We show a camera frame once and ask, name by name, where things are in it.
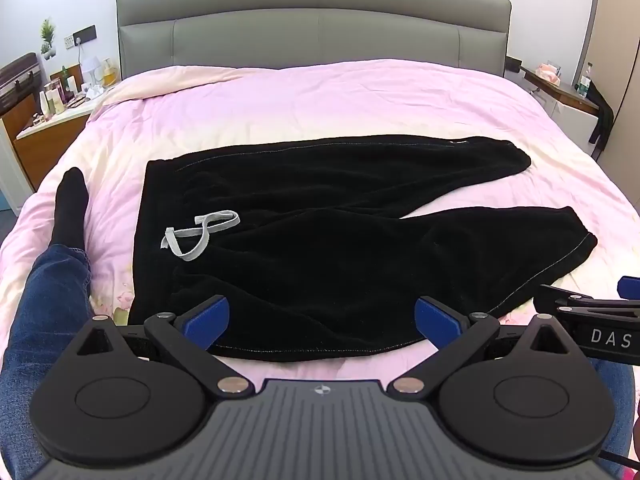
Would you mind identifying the dark striped suitcase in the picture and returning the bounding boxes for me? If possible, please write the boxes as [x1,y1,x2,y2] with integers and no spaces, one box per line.
[0,51,43,116]

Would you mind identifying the wooden nightstand with white top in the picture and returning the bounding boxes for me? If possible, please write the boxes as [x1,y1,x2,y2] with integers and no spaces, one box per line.
[12,95,108,191]

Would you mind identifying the grey upholstered headboard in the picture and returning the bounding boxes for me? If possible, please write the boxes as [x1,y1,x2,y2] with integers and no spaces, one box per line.
[115,0,513,81]

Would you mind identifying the pink floral duvet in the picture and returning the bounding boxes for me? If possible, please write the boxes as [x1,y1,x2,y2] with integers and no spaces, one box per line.
[0,59,640,401]

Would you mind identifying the black hanging garment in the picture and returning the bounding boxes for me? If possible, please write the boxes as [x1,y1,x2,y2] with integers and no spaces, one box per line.
[587,80,615,147]

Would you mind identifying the black wall socket panel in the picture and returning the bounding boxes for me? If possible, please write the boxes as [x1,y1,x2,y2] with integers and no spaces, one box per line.
[64,25,97,50]

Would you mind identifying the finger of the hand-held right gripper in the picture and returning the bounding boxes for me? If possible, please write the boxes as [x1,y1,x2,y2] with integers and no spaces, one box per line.
[532,285,640,329]
[617,275,640,302]

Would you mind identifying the person's left leg in jeans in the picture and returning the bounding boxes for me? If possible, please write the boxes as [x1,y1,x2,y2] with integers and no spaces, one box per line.
[0,244,96,471]

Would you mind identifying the grey nightstand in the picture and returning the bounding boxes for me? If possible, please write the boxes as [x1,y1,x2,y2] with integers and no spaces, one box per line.
[520,65,601,148]

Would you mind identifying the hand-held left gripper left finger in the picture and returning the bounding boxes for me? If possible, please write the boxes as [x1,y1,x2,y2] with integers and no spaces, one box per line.
[75,295,251,395]

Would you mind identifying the beige door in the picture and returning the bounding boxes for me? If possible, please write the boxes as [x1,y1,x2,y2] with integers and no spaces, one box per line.
[597,0,640,196]

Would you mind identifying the black sock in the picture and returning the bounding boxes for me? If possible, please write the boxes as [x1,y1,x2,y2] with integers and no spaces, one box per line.
[50,166,91,256]

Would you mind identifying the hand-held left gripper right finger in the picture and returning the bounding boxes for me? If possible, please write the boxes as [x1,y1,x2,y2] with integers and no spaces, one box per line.
[387,296,576,395]

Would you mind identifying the small green potted plant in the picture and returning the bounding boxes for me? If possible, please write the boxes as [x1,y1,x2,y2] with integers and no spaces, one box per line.
[39,17,57,61]

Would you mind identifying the black pants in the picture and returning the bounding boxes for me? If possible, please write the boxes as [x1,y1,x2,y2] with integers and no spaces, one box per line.
[127,134,598,363]

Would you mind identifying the person's right leg in jeans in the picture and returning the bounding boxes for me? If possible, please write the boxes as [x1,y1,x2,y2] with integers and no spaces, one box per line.
[587,357,640,461]

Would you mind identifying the person's leg in jeans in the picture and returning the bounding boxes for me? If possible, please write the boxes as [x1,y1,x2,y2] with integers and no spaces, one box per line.
[587,357,640,461]
[0,244,96,471]

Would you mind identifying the white cabinet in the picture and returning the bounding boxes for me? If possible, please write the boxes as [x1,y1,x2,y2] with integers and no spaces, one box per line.
[0,120,33,213]

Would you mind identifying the group of cosmetic bottles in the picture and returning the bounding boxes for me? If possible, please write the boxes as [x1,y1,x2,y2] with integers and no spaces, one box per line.
[30,57,121,126]

